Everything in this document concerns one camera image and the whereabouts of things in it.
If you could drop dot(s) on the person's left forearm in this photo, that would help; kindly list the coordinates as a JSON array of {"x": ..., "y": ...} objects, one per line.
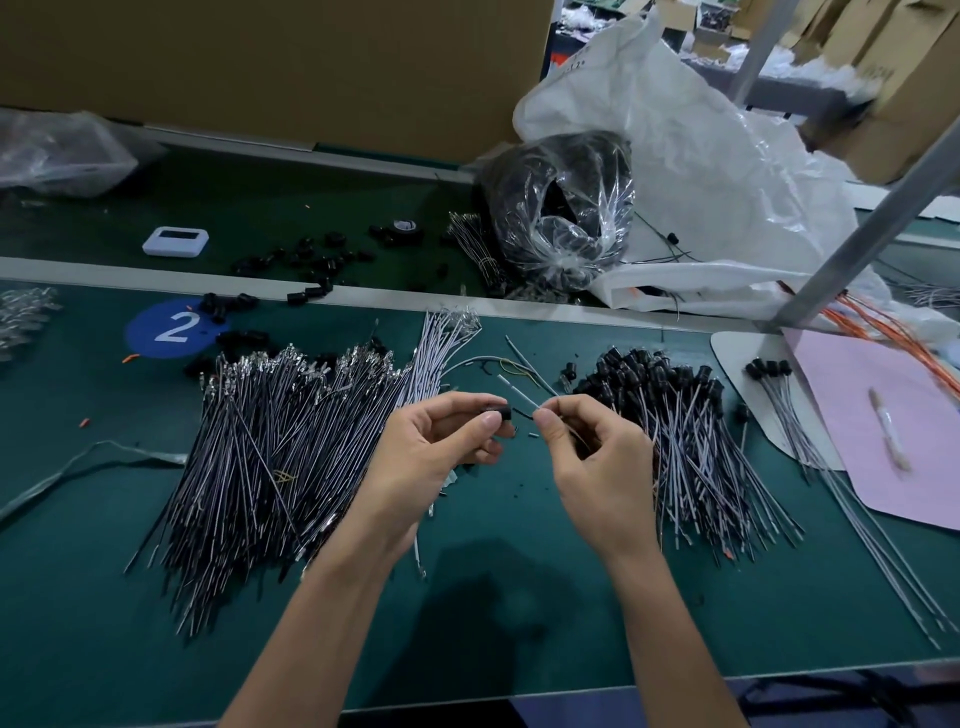
[{"x": 308, "y": 645}]

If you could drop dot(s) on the person's right forearm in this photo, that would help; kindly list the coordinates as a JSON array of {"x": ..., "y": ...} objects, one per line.
[{"x": 675, "y": 653}]

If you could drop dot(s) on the clear plastic strip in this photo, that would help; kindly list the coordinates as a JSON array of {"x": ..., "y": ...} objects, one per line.
[{"x": 83, "y": 465}]

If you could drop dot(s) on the pink paper sheet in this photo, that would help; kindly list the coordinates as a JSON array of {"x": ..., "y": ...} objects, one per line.
[{"x": 878, "y": 432}]

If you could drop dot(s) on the grey metal frame post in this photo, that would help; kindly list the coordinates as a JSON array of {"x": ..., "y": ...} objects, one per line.
[
  {"x": 870, "y": 233},
  {"x": 765, "y": 45}
]

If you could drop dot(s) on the clear bag with black contents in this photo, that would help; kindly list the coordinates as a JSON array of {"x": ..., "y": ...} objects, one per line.
[{"x": 563, "y": 210}]

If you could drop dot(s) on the crumpled clear plastic bag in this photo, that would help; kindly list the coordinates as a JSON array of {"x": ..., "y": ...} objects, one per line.
[{"x": 72, "y": 153}]

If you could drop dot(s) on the brown cardboard panel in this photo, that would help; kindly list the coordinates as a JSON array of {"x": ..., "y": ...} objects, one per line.
[{"x": 300, "y": 68}]

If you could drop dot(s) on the person's left hand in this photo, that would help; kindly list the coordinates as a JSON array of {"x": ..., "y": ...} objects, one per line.
[{"x": 428, "y": 458}]

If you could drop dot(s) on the small white timer device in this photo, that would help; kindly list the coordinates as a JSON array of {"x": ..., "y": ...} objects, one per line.
[{"x": 176, "y": 242}]

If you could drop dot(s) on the black plastic caps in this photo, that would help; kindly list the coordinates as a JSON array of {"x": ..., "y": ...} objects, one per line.
[{"x": 308, "y": 263}]

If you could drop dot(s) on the stack of cardboard boxes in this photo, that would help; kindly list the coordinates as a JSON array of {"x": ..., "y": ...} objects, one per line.
[{"x": 905, "y": 75}]

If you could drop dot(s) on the person's right hand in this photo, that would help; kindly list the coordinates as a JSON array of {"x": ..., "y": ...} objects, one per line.
[{"x": 608, "y": 480}]

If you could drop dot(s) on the blue round number sticker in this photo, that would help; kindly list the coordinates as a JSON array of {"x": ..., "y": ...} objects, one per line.
[{"x": 176, "y": 327}]

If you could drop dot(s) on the large white plastic sack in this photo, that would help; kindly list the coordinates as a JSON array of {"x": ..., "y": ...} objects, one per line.
[{"x": 705, "y": 165}]

